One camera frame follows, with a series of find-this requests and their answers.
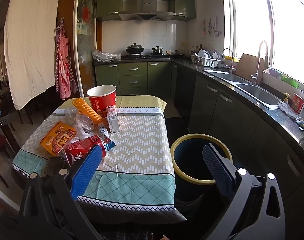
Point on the yellow soap pump bottle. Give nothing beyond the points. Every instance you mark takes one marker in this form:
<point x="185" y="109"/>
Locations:
<point x="286" y="97"/>

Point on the crumpled clear plastic bag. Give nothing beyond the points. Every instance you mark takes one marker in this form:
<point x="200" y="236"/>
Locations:
<point x="104" y="56"/>

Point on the white dish rack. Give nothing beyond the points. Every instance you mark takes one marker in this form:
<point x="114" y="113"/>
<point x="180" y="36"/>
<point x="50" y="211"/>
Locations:
<point x="204" y="62"/>

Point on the black cooking pot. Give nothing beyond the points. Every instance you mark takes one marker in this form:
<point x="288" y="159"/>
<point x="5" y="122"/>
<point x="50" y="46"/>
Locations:
<point x="157" y="50"/>

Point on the black yellow-rimmed trash bin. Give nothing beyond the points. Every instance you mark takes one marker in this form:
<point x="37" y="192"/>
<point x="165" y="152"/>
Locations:
<point x="192" y="160"/>

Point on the orange snack box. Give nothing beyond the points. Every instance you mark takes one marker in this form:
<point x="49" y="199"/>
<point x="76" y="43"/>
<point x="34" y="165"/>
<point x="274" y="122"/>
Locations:
<point x="58" y="138"/>

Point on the red checked apron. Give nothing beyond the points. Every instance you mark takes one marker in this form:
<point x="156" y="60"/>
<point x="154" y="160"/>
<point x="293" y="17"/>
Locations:
<point x="64" y="65"/>

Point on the dark wooden chair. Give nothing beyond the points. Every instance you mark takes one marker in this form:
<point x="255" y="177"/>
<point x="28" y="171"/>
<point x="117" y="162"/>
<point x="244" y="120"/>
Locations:
<point x="26" y="110"/>

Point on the white plastic bottle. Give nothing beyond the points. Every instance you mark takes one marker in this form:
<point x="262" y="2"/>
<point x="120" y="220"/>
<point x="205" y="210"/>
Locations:
<point x="102" y="130"/>

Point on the black wok with lid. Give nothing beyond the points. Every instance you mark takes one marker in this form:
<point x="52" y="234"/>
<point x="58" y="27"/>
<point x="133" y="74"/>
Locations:
<point x="134" y="49"/>

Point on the row of white plates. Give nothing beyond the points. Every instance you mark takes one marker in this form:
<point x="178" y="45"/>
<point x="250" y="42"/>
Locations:
<point x="205" y="54"/>

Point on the tall steel faucet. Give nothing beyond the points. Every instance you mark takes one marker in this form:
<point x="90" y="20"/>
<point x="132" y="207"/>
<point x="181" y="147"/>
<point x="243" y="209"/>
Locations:
<point x="258" y="57"/>

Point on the grey dish cloth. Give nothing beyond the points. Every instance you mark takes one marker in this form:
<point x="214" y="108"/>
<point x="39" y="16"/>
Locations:
<point x="288" y="111"/>

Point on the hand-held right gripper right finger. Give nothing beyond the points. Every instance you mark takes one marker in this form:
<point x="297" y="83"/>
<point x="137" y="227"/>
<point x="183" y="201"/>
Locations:
<point x="217" y="170"/>

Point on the black frying pan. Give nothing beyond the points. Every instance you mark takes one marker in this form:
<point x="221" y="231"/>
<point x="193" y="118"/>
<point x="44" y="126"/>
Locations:
<point x="178" y="53"/>

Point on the red paper bucket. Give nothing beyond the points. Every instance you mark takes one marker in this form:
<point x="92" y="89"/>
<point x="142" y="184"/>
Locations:
<point x="101" y="102"/>

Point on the green base cabinets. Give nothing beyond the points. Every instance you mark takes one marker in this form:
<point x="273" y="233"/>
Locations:
<point x="237" y="120"/>

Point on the hanging kitchen utensils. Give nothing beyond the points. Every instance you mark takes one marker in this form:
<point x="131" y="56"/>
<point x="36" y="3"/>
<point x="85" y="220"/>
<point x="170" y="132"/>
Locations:
<point x="213" y="27"/>

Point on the green wall cabinets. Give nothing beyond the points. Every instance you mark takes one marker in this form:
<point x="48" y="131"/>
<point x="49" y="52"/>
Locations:
<point x="184" y="2"/>

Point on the black plastic tray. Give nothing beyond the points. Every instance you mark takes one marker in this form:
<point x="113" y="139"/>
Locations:
<point x="54" y="166"/>

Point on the short steel faucet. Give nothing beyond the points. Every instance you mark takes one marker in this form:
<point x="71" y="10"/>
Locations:
<point x="231" y="60"/>

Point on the window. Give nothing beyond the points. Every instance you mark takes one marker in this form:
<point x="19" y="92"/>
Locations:
<point x="287" y="30"/>

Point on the orange foam net sleeve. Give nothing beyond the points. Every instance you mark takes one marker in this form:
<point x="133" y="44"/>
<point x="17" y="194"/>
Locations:
<point x="88" y="111"/>

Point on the wooden cutting board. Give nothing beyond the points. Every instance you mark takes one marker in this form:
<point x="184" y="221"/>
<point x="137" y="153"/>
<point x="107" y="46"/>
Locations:
<point x="247" y="65"/>

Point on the red cola can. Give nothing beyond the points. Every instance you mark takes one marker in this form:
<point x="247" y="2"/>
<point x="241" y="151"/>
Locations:
<point x="79" y="150"/>

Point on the blue red wrapper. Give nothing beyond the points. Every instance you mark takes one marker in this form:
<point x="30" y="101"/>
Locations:
<point x="109" y="145"/>

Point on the white hanging cloth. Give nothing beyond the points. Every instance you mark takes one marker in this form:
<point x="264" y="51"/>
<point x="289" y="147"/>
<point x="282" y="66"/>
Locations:
<point x="31" y="42"/>

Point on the steel range hood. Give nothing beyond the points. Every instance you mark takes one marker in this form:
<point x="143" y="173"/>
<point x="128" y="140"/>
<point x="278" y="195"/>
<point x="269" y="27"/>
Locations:
<point x="147" y="12"/>

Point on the steel double sink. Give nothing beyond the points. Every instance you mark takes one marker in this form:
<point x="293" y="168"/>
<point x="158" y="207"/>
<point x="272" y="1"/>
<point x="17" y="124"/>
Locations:
<point x="254" y="92"/>

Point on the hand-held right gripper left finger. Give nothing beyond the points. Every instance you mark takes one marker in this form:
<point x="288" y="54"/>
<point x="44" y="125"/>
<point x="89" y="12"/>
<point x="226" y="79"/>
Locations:
<point x="88" y="167"/>

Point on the glass sliding door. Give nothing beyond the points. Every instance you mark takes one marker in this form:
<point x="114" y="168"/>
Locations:
<point x="85" y="42"/>

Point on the white pink carton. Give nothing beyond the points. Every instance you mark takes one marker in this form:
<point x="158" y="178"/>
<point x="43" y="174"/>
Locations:
<point x="113" y="121"/>

